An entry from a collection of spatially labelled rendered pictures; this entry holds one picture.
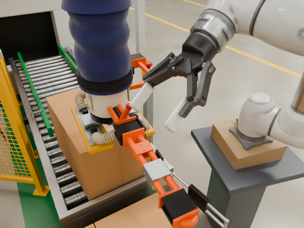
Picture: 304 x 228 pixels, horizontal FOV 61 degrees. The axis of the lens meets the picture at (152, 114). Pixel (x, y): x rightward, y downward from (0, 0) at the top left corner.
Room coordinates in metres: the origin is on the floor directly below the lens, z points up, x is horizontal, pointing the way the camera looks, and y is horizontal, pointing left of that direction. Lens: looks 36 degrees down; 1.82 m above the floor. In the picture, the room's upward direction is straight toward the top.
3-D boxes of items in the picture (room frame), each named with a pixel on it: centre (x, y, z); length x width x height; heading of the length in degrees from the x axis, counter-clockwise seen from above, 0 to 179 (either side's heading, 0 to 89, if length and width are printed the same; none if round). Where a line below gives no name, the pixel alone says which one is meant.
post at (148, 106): (1.69, 0.03, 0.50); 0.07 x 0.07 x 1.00; 30
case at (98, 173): (1.24, 0.34, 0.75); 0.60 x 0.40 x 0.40; 33
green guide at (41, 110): (2.13, 1.17, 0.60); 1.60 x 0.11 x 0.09; 30
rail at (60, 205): (1.79, 1.04, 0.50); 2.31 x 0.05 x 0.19; 30
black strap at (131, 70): (0.95, 0.19, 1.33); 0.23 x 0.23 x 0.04
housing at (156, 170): (0.53, -0.01, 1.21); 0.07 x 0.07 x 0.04; 26
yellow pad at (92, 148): (0.91, 0.28, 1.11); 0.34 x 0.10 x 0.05; 26
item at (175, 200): (0.41, -0.07, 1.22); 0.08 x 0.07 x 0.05; 26
